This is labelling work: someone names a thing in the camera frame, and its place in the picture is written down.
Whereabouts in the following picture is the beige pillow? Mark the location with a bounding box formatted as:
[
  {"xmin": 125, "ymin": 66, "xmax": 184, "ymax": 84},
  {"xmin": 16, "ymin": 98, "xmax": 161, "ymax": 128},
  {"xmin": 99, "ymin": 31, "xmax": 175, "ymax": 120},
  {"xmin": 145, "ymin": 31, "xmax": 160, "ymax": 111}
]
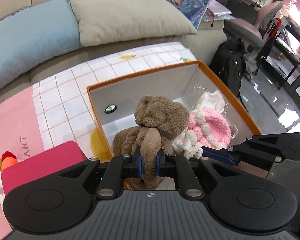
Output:
[{"xmin": 68, "ymin": 0, "xmax": 197, "ymax": 47}]

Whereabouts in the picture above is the brown plush toy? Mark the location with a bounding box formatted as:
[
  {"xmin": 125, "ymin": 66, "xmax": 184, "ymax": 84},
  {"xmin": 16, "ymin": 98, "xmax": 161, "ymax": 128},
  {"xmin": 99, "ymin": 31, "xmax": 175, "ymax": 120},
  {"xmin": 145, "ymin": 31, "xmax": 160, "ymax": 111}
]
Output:
[{"xmin": 112, "ymin": 95, "xmax": 190, "ymax": 190}]

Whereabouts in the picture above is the pink desk chair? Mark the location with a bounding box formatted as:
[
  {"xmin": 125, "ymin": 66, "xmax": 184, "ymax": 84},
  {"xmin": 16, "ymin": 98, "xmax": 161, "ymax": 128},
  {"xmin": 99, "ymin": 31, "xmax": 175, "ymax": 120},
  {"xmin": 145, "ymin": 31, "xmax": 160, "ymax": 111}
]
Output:
[{"xmin": 225, "ymin": 1, "xmax": 284, "ymax": 81}]

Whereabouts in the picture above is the pink white knitted hat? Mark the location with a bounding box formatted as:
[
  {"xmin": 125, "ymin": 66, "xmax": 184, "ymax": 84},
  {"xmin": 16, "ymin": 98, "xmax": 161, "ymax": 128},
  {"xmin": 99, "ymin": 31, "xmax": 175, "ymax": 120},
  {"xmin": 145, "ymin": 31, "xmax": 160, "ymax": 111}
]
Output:
[{"xmin": 172, "ymin": 108, "xmax": 232, "ymax": 159}]

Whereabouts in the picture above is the orange cardboard box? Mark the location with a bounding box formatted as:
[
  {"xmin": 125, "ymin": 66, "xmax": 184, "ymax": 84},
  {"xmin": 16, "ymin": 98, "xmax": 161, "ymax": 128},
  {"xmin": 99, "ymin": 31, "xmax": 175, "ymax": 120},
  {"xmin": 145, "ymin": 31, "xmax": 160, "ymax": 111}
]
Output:
[{"xmin": 86, "ymin": 60, "xmax": 263, "ymax": 190}]

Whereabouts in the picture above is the red plastic box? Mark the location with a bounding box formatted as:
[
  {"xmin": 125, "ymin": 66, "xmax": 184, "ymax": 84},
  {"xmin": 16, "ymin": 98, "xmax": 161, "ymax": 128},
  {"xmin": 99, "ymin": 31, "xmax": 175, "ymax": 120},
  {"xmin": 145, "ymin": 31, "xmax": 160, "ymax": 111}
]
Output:
[{"xmin": 1, "ymin": 141, "xmax": 87, "ymax": 195}]

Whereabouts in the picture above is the black backpack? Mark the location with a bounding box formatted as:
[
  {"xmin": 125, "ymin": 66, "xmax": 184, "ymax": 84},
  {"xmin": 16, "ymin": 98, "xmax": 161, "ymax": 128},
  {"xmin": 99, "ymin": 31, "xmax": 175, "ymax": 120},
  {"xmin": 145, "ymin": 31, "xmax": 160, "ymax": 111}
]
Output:
[{"xmin": 209, "ymin": 37, "xmax": 246, "ymax": 98}]

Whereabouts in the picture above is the cluttered desk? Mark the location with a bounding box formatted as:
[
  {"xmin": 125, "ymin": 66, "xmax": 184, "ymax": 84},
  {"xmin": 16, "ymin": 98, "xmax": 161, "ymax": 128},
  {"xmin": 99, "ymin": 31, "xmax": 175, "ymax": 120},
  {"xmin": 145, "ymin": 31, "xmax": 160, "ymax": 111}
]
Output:
[{"xmin": 214, "ymin": 0, "xmax": 300, "ymax": 63}]

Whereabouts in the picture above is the blue pillow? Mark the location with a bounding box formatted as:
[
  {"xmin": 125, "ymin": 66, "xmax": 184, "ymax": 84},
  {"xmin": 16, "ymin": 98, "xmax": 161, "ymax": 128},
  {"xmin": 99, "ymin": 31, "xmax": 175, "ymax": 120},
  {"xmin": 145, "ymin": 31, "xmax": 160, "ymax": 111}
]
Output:
[{"xmin": 0, "ymin": 0, "xmax": 81, "ymax": 89}]

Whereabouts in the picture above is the orange green crochet toy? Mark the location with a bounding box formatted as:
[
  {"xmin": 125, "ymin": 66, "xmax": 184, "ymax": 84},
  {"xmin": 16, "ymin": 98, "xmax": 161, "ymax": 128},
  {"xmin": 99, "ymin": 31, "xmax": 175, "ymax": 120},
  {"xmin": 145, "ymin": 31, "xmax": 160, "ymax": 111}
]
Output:
[{"xmin": 0, "ymin": 151, "xmax": 19, "ymax": 171}]

